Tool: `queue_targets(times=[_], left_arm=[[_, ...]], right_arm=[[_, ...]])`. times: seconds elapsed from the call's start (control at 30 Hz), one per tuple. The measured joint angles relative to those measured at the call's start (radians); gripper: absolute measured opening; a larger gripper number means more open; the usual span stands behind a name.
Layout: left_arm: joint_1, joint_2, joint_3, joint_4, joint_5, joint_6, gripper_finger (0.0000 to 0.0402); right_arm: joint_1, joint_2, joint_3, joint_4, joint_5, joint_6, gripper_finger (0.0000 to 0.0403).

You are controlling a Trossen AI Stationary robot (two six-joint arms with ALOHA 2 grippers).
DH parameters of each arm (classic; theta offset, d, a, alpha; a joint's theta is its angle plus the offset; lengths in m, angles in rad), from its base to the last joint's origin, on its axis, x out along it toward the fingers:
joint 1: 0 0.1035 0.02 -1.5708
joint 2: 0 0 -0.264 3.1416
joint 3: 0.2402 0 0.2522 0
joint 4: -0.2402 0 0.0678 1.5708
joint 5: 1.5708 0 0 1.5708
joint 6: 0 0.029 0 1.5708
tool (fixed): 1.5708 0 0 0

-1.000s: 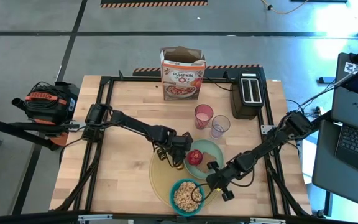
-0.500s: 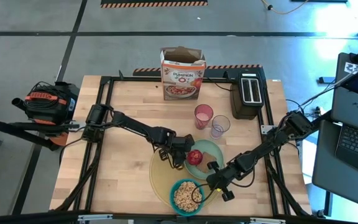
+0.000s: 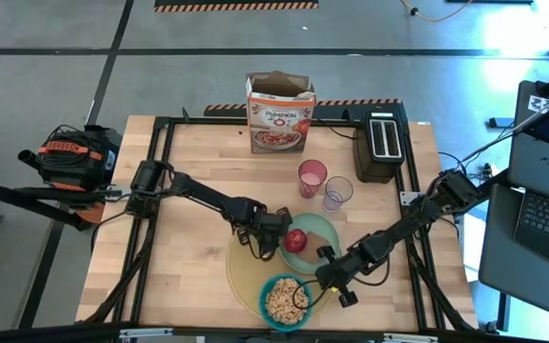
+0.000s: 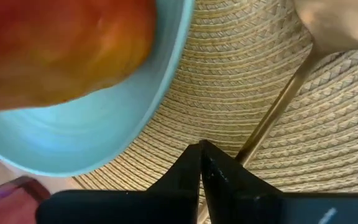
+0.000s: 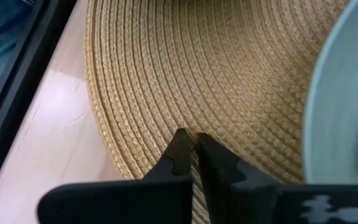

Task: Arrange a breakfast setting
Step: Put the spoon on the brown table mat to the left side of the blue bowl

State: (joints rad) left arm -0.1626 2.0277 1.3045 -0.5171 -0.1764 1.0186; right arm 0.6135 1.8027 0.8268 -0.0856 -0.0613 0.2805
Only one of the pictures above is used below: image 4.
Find pink translucent cup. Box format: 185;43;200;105
0;175;52;224

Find gold metal spoon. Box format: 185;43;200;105
196;0;358;224

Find red apple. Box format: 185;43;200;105
0;0;158;114

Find light teal plate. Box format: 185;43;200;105
0;0;196;179

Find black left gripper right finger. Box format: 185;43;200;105
199;139;358;224

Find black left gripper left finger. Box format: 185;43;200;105
35;143;203;224

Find round woven straw placemat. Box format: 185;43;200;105
71;0;358;224

